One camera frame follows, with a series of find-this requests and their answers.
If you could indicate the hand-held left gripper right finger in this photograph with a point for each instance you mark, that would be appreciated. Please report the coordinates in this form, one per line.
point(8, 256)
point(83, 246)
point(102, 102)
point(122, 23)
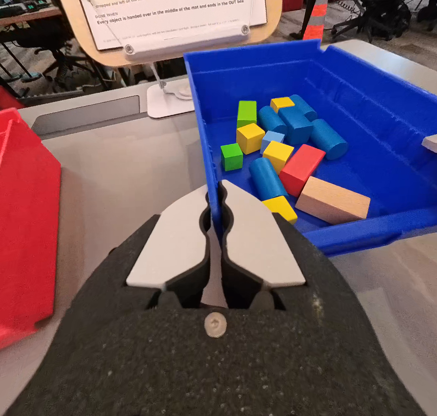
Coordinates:
point(263, 245)

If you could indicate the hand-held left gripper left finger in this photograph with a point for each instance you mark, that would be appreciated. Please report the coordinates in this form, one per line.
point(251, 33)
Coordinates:
point(167, 248)

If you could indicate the clipboard with instruction sheet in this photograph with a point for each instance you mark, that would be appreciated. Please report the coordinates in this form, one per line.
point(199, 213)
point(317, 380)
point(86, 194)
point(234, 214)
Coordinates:
point(177, 9)

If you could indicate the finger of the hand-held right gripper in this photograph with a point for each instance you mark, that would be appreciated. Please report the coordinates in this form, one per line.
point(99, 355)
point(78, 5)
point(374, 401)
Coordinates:
point(430, 142)

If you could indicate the orange striped bar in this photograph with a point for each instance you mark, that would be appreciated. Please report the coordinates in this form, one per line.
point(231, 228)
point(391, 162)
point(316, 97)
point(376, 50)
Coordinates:
point(317, 6)

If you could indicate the black keyboard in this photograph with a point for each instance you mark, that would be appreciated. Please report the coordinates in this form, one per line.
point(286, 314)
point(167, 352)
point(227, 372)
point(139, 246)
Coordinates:
point(24, 7)

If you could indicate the blue plastic bin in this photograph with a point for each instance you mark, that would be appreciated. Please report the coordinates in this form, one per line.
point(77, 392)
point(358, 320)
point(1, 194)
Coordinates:
point(382, 115)

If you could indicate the yellow wooden cube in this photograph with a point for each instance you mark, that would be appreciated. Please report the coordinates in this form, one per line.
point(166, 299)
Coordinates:
point(250, 138)

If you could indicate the light blue wooden cube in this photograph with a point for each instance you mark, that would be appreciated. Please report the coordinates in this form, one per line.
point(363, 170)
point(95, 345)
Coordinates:
point(272, 140)

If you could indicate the red wooden block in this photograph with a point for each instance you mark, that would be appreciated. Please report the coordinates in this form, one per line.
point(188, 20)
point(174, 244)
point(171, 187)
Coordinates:
point(302, 170)

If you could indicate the red plastic bin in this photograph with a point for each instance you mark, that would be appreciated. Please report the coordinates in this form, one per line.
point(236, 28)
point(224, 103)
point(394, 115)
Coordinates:
point(24, 238)

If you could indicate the natural wooden block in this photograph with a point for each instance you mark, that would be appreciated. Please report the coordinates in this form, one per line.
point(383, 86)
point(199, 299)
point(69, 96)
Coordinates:
point(332, 201)

